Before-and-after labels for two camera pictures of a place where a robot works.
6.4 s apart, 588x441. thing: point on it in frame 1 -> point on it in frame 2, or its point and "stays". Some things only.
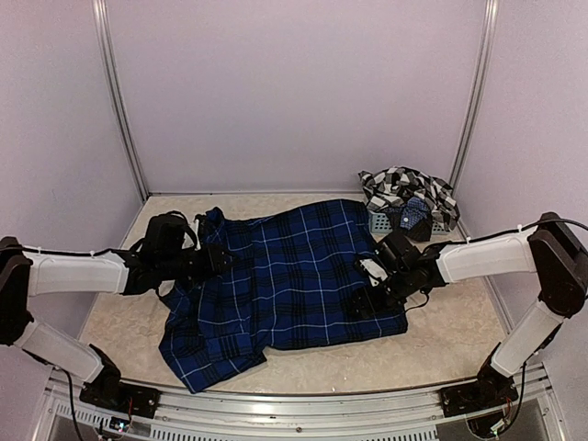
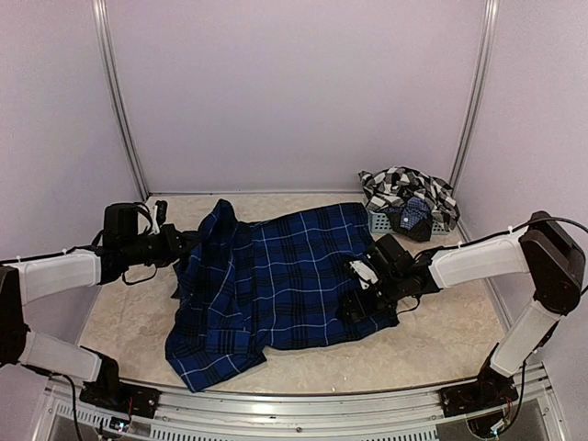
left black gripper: (215, 265) -> (172, 251)
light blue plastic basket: (380, 224) stays
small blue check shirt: (412, 212) stays
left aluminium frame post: (100, 15) stays
